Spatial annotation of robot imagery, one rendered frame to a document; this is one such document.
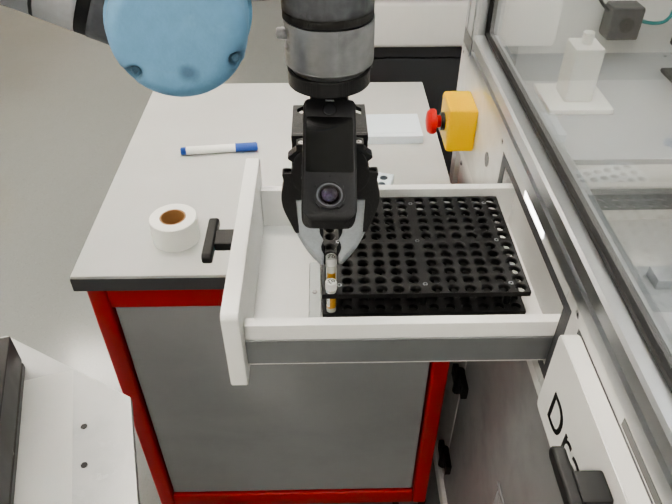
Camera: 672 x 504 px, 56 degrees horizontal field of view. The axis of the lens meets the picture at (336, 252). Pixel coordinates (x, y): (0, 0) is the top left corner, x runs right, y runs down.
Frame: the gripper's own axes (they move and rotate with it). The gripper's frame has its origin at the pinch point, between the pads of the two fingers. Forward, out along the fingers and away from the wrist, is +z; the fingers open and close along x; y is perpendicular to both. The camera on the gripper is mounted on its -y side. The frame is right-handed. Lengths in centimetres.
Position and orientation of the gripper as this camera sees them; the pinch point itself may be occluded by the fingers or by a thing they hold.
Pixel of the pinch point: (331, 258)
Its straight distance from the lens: 65.3
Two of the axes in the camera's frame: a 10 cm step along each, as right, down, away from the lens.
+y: -0.2, -6.5, 7.6
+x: -10.0, 0.2, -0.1
